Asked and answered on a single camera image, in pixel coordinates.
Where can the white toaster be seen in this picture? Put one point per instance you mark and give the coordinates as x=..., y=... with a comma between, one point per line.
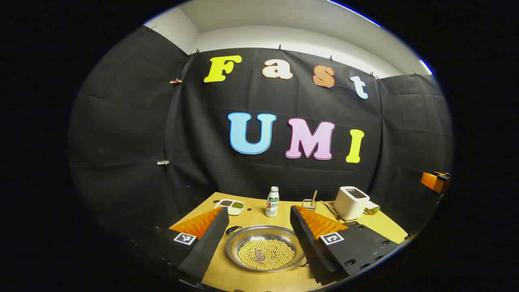
x=349, y=205

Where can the sandwich with lettuce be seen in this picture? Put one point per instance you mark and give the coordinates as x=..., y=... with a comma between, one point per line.
x=372, y=209

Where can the pile of soybeans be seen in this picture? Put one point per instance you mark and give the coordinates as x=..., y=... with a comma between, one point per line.
x=279, y=253

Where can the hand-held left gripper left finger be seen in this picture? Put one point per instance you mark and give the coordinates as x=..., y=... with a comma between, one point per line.
x=209, y=243

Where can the white divided bean dish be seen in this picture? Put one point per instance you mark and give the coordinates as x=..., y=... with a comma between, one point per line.
x=231, y=206

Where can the stainless steel pot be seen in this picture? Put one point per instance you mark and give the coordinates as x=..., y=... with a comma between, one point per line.
x=243, y=239

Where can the wooden stick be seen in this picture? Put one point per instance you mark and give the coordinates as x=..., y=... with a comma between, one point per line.
x=314, y=196

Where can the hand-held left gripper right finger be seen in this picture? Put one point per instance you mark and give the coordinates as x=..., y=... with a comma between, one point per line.
x=310, y=247

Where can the black backdrop cloth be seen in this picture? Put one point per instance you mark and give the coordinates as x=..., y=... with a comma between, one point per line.
x=121, y=121

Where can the white green-label bottle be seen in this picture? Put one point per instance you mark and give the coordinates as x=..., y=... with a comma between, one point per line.
x=272, y=205

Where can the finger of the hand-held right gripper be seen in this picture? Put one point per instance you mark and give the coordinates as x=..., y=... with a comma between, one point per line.
x=430, y=181

